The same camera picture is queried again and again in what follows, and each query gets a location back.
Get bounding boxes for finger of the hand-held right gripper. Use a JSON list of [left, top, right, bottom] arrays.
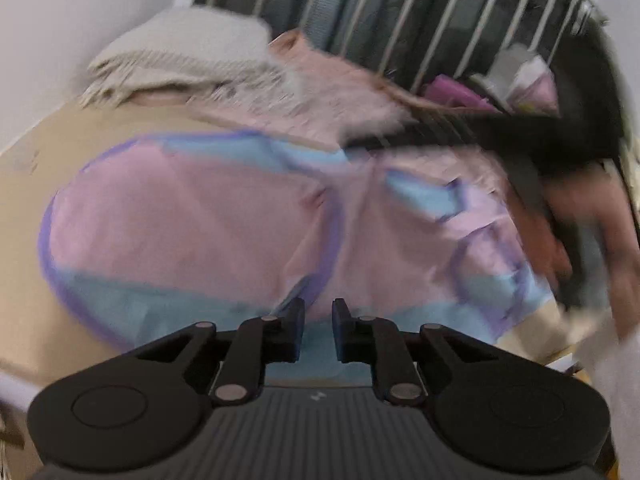
[[344, 111, 483, 155]]

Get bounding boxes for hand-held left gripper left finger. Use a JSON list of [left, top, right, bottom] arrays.
[[135, 297, 306, 406]]

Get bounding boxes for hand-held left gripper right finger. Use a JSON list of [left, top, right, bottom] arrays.
[[332, 298, 499, 406]]

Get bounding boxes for pink purple blue child's garment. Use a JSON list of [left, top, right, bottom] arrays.
[[37, 129, 557, 382]]

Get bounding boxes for person's right hand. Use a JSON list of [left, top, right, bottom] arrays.
[[515, 170, 640, 346]]

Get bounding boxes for pink box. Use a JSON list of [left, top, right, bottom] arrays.
[[424, 74, 501, 112]]

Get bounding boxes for stack of white boxes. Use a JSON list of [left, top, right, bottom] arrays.
[[497, 42, 558, 111]]

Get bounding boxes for pink quilted jacket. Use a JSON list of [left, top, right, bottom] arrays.
[[132, 29, 513, 201]]

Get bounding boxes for metal window bars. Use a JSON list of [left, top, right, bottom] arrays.
[[192, 0, 603, 98]]

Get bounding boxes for cream knitted fringed blanket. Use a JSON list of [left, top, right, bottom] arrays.
[[80, 4, 301, 112]]

